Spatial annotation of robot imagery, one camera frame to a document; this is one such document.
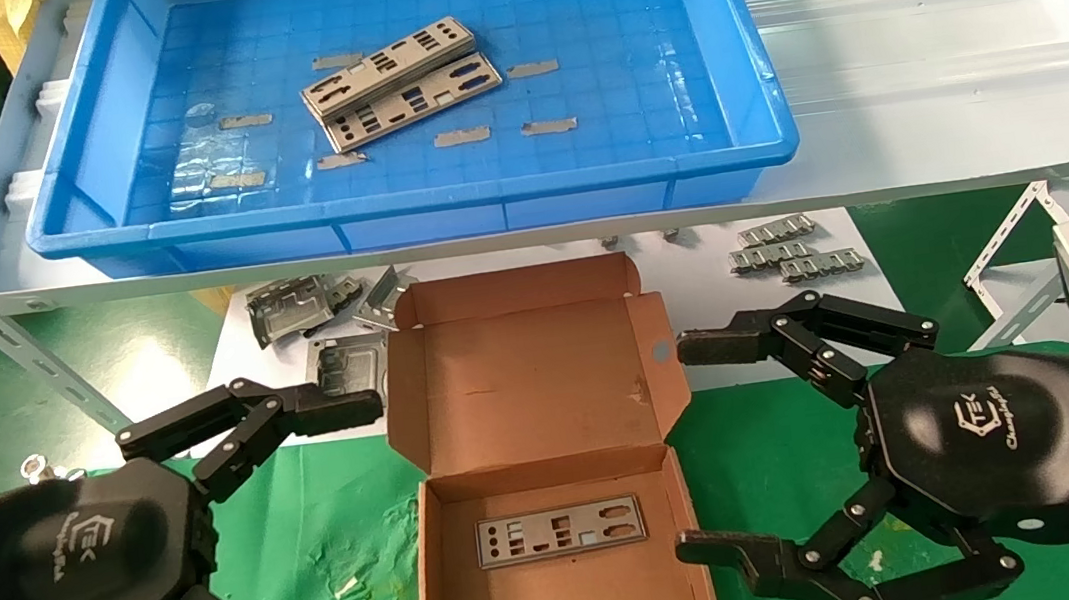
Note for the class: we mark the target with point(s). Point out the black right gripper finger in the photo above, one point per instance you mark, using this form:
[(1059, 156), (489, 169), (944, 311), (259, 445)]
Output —
[(801, 340), (828, 579)]

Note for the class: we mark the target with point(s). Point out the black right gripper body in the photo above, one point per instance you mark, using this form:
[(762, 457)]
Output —
[(994, 449)]

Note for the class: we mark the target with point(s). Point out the brown cardboard box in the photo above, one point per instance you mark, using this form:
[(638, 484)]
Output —
[(524, 382)]

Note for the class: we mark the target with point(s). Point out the blue plastic tray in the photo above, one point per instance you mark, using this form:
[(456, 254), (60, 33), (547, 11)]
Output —
[(626, 129)]

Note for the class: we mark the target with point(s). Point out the yellow cardboard piece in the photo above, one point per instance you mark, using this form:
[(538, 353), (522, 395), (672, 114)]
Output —
[(10, 28)]

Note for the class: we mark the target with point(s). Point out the white paper scrap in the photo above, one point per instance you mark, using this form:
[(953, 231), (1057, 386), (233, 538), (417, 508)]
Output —
[(346, 588)]

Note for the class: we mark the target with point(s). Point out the silver toothed metal strip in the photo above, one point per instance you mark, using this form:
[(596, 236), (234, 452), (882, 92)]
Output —
[(771, 255), (776, 230), (822, 264)]

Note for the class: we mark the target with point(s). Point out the white lower shelf board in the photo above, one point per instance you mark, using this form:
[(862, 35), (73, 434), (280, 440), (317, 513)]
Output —
[(726, 298)]

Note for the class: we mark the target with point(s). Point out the silver binder clip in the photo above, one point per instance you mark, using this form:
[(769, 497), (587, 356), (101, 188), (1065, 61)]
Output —
[(35, 465)]

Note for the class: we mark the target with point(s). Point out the small grey metal piece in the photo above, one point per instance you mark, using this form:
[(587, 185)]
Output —
[(347, 291)]

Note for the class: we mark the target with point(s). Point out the small metal screw clip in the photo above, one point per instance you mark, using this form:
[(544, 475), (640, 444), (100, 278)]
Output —
[(611, 243), (670, 235)]

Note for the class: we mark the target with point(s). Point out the angled silver metal plate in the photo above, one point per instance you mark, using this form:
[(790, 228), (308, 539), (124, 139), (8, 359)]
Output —
[(381, 299)]

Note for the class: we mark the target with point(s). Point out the white slotted side rack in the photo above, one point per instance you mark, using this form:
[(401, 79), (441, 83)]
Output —
[(1005, 233)]

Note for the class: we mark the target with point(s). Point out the grey tape piece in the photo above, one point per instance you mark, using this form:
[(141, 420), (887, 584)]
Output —
[(237, 180), (462, 136), (245, 121), (341, 160), (532, 68), (331, 61), (548, 125)]

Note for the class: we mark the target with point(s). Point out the white metal shelf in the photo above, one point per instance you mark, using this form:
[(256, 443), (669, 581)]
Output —
[(924, 95)]

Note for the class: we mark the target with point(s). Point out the grey metal frame part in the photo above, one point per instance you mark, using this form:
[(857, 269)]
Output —
[(350, 356)]

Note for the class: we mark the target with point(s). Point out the grey folded metal bracket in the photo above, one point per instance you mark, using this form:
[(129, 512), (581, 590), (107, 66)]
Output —
[(289, 308)]

